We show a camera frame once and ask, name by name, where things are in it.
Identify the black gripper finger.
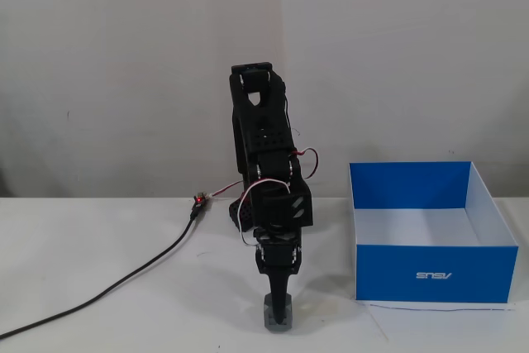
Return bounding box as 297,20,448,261
267,272,293,326

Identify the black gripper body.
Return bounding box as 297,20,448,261
255,239,303,276

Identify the gray block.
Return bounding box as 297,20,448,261
262,293,295,333

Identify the blue and white cardboard box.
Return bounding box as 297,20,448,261
348,160,520,303

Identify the red white gripper servo wire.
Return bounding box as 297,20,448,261
241,179,293,247

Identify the red white board wire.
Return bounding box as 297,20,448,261
205,180,245,200

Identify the black power cable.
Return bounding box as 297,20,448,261
0,203,207,340

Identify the red wrist servo wire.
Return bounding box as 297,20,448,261
291,147,321,179

